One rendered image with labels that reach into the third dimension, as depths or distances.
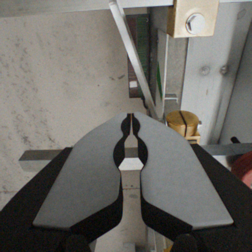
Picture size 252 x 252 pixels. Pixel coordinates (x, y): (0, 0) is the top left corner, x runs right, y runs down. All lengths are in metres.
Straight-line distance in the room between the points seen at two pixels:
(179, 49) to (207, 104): 0.22
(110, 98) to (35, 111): 0.54
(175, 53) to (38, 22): 0.92
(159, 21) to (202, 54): 0.17
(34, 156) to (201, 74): 0.44
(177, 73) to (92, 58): 0.78
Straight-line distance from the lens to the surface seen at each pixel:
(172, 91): 0.44
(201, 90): 0.55
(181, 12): 0.25
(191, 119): 0.30
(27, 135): 1.56
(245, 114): 0.53
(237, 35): 0.54
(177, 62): 0.42
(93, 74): 1.17
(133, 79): 0.41
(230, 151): 0.36
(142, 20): 0.39
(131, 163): 0.33
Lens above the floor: 1.09
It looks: 57 degrees down
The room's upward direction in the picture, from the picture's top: 178 degrees counter-clockwise
